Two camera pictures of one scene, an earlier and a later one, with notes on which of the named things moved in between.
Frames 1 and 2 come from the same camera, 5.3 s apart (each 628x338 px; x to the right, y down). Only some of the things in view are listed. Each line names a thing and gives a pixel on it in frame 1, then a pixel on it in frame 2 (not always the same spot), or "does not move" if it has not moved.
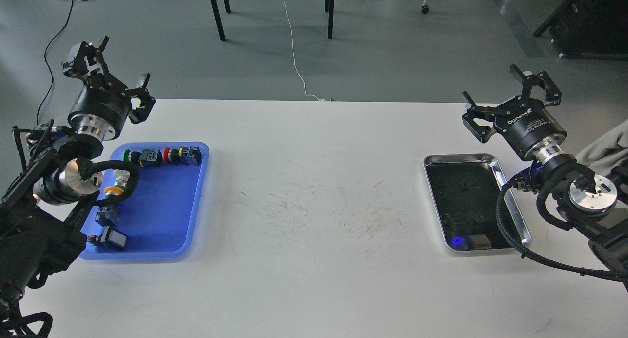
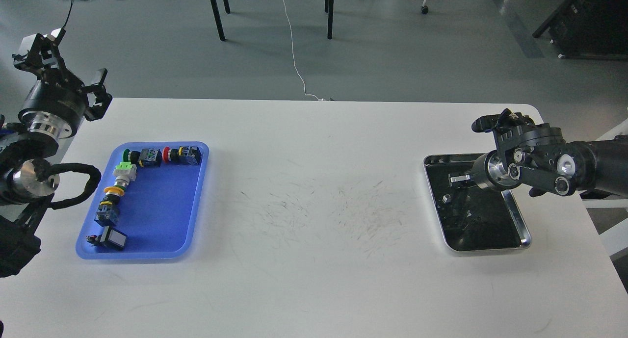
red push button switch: [186, 155] does not move
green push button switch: [148, 158] does not move
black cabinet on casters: [592, 22] does not move
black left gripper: [100, 96] → [57, 104]
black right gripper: [524, 122] → [489, 171]
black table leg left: [216, 9] does not move
